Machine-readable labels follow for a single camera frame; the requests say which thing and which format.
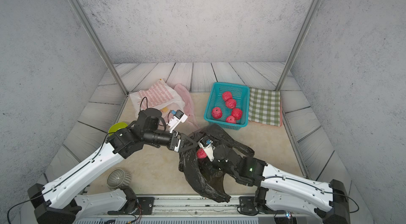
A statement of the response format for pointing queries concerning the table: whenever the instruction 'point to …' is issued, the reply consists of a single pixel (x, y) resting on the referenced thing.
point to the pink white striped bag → (159, 96)
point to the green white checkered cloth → (265, 106)
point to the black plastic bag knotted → (207, 175)
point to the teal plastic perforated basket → (240, 93)
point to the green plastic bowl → (116, 126)
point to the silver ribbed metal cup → (118, 177)
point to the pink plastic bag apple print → (188, 109)
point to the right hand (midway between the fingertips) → (202, 156)
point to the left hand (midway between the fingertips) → (193, 145)
